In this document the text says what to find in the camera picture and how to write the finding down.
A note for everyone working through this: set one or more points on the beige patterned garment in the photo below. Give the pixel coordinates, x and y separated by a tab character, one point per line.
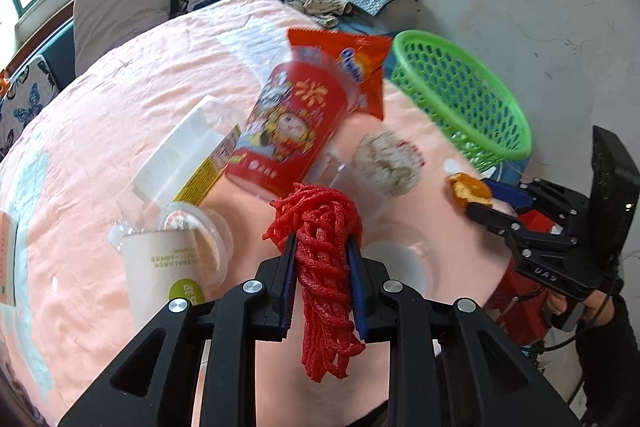
320	2

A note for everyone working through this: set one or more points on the red plastic object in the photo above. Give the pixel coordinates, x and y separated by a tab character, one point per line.
515	302

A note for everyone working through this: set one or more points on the crumpled grey tissue ball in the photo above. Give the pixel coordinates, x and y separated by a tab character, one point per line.
387	162

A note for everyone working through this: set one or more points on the small butterfly print pillow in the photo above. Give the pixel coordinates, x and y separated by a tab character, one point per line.
25	107

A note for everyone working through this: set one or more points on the clear bottle with yellow label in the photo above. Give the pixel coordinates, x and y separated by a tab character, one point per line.
185	142

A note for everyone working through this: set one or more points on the clear jelly cup white lid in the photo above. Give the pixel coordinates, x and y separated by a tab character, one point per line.
185	219

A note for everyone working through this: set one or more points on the red printed paper cup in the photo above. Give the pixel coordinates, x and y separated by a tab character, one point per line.
290	122

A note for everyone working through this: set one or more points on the person's right hand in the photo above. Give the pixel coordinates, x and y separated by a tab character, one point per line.
554	304

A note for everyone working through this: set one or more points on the orange snack packet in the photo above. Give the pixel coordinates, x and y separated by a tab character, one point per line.
350	52

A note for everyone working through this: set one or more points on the red mesh net bag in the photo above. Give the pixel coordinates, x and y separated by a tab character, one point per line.
325	227

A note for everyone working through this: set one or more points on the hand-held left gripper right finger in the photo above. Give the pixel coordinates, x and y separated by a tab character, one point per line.
356	289

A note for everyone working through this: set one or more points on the person's right forearm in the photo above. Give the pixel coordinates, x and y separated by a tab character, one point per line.
610	347

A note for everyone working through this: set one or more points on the white paper cup green label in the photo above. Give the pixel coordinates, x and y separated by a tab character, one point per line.
155	267

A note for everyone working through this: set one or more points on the clear plastic lid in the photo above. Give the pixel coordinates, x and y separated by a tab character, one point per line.
400	262

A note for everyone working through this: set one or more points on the pink blanket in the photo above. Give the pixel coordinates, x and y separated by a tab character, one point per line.
100	157

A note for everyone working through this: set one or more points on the orange peel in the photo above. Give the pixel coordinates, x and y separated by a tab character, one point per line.
467	189

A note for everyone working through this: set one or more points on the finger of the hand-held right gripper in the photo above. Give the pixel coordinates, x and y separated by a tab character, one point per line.
505	193
492	216

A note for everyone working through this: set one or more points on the clear plastic cup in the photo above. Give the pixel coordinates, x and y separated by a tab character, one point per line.
335	177

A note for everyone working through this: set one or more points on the grey pillow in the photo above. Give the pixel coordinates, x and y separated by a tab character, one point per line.
120	7

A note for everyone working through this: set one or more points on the green plastic basket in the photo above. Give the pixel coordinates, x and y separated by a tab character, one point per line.
450	82

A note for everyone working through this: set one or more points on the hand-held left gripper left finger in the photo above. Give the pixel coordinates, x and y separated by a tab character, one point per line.
287	279

